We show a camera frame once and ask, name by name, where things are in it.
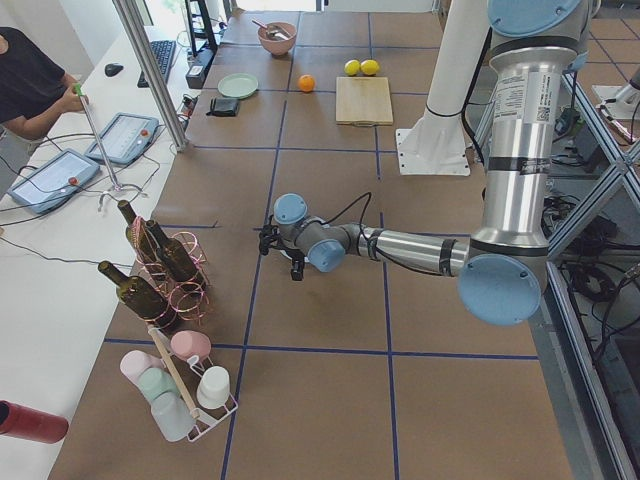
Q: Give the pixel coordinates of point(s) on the dark wine bottle front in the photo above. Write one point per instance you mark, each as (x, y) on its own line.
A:
(142, 298)

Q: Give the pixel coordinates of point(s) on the green plate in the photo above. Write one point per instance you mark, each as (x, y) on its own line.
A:
(238, 85)

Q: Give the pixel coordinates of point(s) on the orange fruit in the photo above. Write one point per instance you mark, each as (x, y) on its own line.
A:
(306, 83)

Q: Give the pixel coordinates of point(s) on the teach pendant far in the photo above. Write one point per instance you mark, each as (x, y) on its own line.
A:
(127, 136)

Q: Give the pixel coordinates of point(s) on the dark wine bottle back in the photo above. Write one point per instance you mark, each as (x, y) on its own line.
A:
(140, 241)

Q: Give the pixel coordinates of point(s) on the copper wire bottle rack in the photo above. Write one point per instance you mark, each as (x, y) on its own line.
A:
(191, 306)

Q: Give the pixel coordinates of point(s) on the light pink cup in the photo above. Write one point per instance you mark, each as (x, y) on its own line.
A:
(135, 362)

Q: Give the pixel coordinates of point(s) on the white cup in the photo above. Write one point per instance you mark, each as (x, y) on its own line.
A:
(214, 388)

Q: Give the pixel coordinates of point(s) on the dark wine bottle middle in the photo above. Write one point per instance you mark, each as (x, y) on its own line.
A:
(175, 258)

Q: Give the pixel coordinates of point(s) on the pale green cup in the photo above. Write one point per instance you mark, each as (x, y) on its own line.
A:
(154, 382)

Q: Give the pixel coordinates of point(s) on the black computer mouse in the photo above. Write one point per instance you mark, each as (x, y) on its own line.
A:
(112, 69)

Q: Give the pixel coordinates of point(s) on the red bottle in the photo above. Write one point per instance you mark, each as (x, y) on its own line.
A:
(23, 422)

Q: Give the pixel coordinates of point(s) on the dark wine bottle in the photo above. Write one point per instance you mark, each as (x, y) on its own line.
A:
(142, 298)
(140, 241)
(175, 258)

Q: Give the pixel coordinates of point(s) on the yellow lemon right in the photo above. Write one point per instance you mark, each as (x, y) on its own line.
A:
(369, 67)

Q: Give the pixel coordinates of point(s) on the wooden cutting board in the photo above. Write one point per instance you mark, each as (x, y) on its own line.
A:
(363, 101)

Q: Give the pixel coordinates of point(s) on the dark folded cloth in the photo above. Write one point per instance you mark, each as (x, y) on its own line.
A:
(223, 107)

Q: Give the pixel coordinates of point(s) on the person in black shirt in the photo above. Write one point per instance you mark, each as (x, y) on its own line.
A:
(35, 91)

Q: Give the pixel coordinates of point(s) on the aluminium frame post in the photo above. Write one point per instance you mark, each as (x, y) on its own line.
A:
(133, 25)

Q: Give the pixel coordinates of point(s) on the black keyboard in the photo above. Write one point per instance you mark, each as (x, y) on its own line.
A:
(164, 51)

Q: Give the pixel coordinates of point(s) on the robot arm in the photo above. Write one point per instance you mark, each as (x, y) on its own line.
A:
(501, 270)

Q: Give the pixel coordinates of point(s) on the yellow lemon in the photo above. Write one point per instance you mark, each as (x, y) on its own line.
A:
(369, 67)
(352, 67)

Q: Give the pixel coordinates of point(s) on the pink cup on rack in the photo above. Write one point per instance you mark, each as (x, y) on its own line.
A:
(188, 343)

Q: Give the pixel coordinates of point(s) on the teach pendant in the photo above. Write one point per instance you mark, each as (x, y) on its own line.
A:
(127, 136)
(55, 182)

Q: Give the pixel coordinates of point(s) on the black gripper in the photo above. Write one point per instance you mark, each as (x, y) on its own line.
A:
(273, 239)

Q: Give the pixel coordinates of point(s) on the white wire cup rack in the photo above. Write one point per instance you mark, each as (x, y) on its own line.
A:
(209, 418)

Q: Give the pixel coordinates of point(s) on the metal stand with green tip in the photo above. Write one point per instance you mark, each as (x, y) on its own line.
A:
(116, 187)

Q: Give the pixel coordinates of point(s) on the pink bowl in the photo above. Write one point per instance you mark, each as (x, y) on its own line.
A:
(278, 47)

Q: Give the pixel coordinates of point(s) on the yellow lemon left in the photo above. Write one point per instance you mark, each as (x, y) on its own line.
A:
(352, 67)

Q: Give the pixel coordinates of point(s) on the teach pendant near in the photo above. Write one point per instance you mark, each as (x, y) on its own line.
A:
(55, 182)

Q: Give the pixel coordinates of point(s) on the grey blue cup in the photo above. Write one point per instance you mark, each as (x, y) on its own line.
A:
(172, 416)

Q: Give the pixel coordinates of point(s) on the metal scoop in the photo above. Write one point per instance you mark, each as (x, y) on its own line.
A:
(272, 30)

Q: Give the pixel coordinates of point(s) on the wooden rack handle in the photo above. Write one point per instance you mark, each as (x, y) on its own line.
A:
(162, 346)

